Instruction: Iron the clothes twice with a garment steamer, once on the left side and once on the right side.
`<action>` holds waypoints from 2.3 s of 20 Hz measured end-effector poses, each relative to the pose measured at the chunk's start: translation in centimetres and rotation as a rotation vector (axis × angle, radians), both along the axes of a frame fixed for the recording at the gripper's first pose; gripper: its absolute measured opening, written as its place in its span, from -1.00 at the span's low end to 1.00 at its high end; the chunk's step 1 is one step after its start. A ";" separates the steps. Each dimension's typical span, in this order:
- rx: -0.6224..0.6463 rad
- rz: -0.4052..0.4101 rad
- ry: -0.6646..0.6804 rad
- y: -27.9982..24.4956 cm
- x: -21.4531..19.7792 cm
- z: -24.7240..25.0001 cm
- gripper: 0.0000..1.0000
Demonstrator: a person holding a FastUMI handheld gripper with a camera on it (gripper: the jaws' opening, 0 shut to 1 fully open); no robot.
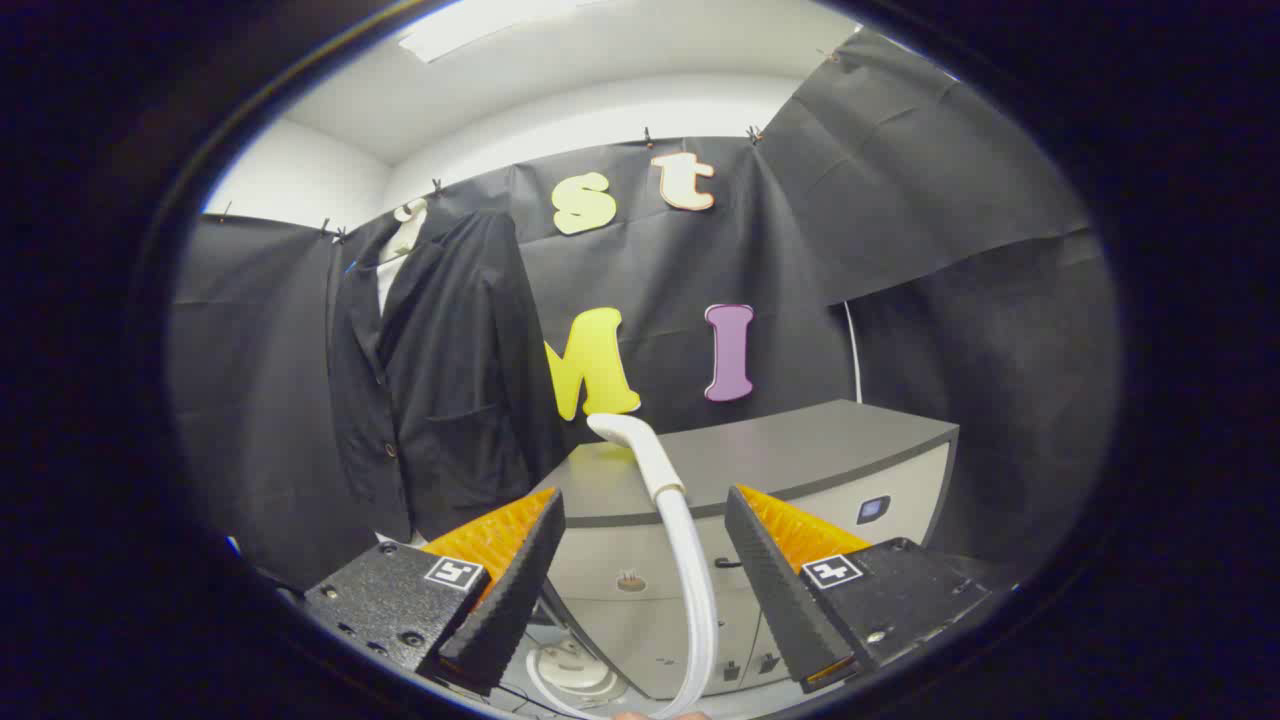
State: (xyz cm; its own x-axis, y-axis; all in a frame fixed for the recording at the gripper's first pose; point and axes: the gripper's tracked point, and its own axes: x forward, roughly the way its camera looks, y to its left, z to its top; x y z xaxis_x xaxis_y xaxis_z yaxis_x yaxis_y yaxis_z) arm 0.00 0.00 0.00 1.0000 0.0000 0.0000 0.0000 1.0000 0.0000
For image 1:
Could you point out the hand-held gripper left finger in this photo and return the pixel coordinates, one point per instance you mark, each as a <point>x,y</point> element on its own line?
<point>500,620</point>

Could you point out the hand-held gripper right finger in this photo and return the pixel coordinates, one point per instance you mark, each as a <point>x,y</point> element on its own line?
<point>785,600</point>

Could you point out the white garment steamer head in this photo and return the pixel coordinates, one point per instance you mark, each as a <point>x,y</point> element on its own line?
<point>690,560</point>

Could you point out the black suit jacket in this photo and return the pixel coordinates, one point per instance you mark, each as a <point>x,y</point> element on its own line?
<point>460,400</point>

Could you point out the round white steamer base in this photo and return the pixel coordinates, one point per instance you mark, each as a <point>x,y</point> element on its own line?
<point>572,672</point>

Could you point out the white plastic clothes hanger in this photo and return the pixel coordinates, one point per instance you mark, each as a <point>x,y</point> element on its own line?
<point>410,225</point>

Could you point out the grey drawer cabinet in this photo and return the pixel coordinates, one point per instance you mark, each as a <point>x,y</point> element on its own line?
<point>780,450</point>

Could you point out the white shirt under jacket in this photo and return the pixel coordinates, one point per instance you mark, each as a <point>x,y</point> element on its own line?
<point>388,285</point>

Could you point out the black backdrop cloth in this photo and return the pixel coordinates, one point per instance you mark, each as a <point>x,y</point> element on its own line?
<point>900,250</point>

